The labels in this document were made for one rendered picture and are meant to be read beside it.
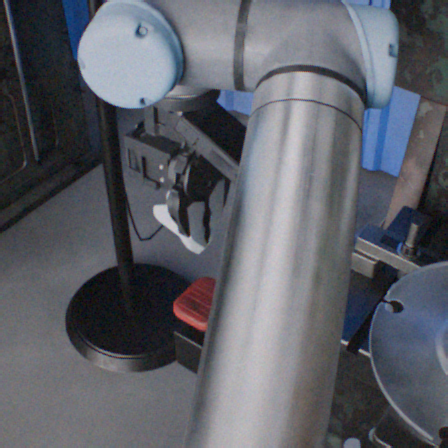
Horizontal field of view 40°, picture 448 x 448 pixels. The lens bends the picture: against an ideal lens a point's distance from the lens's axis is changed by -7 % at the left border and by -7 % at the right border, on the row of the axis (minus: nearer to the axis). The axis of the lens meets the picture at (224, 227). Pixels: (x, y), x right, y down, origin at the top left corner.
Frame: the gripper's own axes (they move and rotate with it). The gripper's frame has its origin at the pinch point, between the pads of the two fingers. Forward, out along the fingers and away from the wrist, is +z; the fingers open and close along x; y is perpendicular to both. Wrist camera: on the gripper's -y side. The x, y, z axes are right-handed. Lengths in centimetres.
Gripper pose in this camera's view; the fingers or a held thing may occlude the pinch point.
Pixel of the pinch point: (204, 245)
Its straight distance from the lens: 72.0
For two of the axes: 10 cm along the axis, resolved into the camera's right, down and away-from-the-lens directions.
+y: -8.1, -3.9, 4.4
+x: -5.9, 5.4, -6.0
